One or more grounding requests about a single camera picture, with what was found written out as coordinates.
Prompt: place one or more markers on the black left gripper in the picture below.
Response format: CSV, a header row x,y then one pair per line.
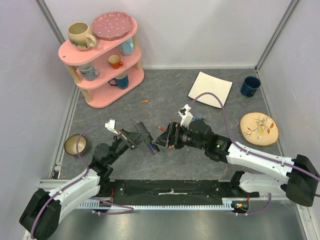
x,y
131,136

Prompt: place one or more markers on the grey blue mug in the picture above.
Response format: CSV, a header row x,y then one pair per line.
x,y
88,71

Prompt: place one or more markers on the slotted cable duct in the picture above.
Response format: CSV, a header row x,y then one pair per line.
x,y
226,205

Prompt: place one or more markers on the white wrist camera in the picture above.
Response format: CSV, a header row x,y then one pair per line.
x,y
186,116
110,125

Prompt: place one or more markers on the white square plate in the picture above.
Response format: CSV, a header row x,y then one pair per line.
x,y
205,83

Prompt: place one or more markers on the pink dotted plate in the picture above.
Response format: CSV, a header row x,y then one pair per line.
x,y
112,26

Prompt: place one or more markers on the round wooden bird plate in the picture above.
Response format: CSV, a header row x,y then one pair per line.
x,y
259,129

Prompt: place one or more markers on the brown ceramic bowl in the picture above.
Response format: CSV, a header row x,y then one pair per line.
x,y
71,143

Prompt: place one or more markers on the light blue mug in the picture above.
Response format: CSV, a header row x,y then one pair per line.
x,y
127,47

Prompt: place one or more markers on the pink three-tier shelf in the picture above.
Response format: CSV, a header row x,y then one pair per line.
x,y
99,93

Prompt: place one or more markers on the dark teal mug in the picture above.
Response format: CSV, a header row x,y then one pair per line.
x,y
121,81

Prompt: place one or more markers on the orange mug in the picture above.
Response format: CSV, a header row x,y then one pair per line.
x,y
114,61

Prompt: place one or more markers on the navy blue mug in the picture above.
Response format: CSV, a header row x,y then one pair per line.
x,y
250,86

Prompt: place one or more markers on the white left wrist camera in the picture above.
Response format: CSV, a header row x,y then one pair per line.
x,y
110,125

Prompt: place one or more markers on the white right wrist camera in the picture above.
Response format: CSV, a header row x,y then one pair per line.
x,y
186,116

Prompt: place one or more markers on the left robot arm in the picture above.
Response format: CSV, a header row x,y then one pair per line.
x,y
46,209

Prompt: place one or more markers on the black remote control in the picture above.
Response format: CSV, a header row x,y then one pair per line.
x,y
148,140

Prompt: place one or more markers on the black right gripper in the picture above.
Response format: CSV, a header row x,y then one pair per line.
x,y
172,135

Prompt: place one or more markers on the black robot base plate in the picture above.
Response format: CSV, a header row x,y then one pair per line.
x,y
172,192

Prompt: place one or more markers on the beige ceramic mug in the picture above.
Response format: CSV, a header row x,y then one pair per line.
x,y
81,36

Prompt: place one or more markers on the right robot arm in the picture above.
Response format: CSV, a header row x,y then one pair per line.
x,y
295,178

